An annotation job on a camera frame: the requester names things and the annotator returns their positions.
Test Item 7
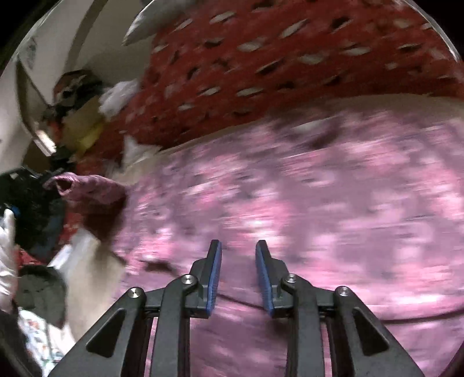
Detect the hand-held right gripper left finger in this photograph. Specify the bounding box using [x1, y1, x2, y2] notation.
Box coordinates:
[47, 239, 222, 377]

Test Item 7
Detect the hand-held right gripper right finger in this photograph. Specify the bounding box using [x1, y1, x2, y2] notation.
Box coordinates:
[255, 239, 425, 377]

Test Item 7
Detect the purple floral fleece garment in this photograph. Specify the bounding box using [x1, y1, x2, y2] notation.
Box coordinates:
[43, 109, 464, 377]

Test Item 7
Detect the person's left hand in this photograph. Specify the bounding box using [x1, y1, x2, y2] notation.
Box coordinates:
[0, 209, 18, 314]

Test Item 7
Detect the dark grey garment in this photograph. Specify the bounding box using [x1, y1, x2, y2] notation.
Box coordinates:
[16, 266, 69, 329]

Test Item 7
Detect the yellow cloth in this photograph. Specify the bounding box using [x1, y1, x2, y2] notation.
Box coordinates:
[77, 122, 106, 155]

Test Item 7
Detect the plush doll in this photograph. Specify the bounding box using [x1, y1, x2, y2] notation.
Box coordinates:
[52, 70, 106, 109]

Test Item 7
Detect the floral printed sheet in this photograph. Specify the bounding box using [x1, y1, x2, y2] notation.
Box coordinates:
[17, 308, 75, 377]

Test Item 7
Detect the white crumpled cloth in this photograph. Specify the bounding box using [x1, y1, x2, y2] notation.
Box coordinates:
[99, 79, 141, 118]

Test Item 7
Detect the white pillow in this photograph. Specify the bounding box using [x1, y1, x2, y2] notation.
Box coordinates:
[122, 0, 198, 46]

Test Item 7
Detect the red patterned blanket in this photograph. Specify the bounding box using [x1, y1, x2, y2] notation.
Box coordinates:
[76, 0, 462, 176]

